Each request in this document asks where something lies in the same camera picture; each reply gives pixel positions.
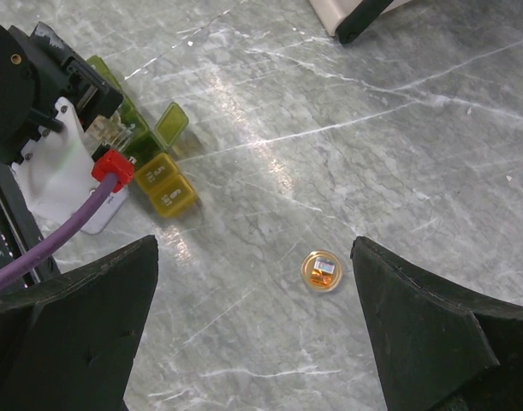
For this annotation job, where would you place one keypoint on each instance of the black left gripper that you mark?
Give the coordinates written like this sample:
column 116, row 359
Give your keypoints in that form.
column 56, row 70

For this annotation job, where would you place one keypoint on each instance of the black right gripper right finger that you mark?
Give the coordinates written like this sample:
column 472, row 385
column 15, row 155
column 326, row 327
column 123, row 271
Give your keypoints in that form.
column 437, row 345

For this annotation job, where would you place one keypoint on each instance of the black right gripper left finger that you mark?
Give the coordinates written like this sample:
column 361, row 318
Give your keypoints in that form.
column 69, row 343

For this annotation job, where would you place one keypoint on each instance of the gold bottle cap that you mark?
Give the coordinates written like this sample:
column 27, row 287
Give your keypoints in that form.
column 321, row 271

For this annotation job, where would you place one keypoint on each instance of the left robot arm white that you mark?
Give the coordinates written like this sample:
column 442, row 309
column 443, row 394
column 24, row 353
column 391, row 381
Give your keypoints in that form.
column 18, row 122

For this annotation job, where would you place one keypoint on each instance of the beige black shelf rack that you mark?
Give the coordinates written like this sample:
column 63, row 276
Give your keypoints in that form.
column 346, row 20

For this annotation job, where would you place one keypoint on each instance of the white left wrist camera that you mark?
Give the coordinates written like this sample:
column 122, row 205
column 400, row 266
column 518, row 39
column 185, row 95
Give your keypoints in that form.
column 55, row 176

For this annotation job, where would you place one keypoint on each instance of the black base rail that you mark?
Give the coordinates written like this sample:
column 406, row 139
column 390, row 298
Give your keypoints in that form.
column 18, row 229

